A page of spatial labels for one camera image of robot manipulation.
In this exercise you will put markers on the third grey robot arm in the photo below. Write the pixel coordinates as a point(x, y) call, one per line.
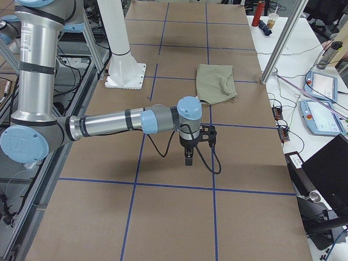
point(11, 32)

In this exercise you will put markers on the iced coffee cup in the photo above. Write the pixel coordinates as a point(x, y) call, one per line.
point(272, 18)

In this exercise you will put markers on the olive green long-sleeve shirt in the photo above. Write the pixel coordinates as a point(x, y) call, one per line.
point(215, 83)

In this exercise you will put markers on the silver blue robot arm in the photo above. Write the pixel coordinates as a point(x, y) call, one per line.
point(184, 117)

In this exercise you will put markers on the steel tumbler cup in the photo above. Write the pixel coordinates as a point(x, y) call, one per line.
point(315, 197)

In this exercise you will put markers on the folded dark blue umbrella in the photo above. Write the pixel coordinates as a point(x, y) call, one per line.
point(264, 28)

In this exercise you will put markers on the black monitor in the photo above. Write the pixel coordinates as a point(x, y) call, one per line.
point(327, 171)

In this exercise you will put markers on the orange black electronics board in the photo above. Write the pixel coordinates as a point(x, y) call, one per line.
point(277, 113)

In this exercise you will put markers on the red cylinder bottle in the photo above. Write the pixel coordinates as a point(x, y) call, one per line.
point(258, 13)

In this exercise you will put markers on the aluminium frame rail structure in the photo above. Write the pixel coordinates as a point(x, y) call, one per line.
point(38, 135)

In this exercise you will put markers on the blue teach pendant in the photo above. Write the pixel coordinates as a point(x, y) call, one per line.
point(319, 120)
point(321, 86)

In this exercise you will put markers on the near blue teach pendant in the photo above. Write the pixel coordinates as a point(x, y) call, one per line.
point(319, 120)

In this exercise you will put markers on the far blue teach pendant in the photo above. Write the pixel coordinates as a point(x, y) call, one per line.
point(321, 86)

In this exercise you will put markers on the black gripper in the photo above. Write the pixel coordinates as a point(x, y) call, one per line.
point(186, 144)

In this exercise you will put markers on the white camera mast pole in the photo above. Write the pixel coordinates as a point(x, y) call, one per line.
point(124, 72)

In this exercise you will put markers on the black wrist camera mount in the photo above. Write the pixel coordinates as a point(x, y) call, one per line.
point(207, 134)

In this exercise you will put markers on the grey water bottle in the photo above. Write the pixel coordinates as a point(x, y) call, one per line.
point(330, 50)

